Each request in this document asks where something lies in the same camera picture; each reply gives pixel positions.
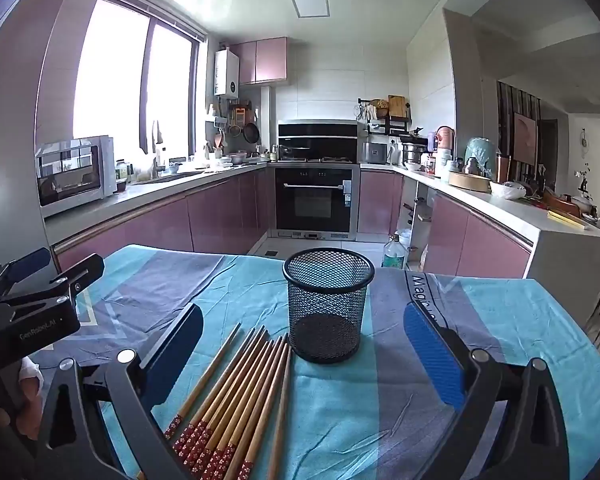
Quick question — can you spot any left hand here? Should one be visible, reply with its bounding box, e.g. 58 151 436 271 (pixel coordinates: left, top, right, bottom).
0 356 44 441

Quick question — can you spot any silver toaster box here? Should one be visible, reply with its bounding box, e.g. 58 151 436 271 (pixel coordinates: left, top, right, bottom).
362 141 388 165

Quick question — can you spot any pink thermos jug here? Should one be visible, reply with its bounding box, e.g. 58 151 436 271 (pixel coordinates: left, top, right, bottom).
436 126 455 151

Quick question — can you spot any plastic oil bottle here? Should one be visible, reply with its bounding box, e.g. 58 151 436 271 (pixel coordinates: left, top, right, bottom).
381 233 408 270

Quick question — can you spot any black mesh pen holder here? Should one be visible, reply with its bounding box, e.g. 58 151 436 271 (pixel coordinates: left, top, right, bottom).
283 247 375 364

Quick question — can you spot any teal covered appliance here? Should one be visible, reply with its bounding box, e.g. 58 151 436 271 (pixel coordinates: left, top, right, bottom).
465 138 496 180

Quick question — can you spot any teal grey tablecloth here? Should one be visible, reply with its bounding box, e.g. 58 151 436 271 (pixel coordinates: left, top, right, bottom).
29 244 600 480

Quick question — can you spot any steel rice cooker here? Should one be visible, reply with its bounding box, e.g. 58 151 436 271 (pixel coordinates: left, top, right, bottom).
403 142 427 165

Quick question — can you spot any white plastic bag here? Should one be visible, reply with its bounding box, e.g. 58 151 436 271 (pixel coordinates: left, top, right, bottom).
490 182 527 200

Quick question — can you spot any round bamboo steamer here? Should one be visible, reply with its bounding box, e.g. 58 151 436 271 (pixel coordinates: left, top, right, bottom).
449 172 491 194

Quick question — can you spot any white microwave oven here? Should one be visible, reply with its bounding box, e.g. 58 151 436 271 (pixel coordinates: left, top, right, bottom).
35 136 117 218

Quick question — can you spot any black frying pan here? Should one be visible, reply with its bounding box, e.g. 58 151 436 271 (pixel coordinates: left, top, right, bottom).
242 108 260 144

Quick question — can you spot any bamboo chopstick red end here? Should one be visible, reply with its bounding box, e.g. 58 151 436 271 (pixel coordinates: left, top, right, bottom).
173 326 268 470
163 323 242 439
187 341 279 479
224 336 289 479
237 341 291 480
201 337 283 479
172 328 262 460

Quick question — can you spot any pink lower cabinets left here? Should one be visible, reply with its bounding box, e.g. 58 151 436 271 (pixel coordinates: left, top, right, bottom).
46 166 273 270

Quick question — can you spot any white water heater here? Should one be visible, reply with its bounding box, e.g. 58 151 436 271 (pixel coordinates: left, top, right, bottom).
214 49 239 99

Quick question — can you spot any window with dark frame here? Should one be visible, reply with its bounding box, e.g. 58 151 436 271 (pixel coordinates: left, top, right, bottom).
72 0 202 165

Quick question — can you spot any black wall rack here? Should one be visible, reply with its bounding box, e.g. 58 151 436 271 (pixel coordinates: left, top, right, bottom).
355 96 412 136

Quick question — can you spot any black range hood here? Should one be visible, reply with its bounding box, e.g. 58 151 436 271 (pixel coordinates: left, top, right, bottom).
277 119 358 164

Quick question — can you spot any pink wall cabinet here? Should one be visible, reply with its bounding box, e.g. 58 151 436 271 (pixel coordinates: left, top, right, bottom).
230 37 288 86

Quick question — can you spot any dark brown wooden chopstick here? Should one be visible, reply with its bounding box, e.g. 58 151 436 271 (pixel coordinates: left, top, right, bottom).
266 350 292 480

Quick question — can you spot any black built-in oven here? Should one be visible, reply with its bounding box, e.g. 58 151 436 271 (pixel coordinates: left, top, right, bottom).
274 162 360 240

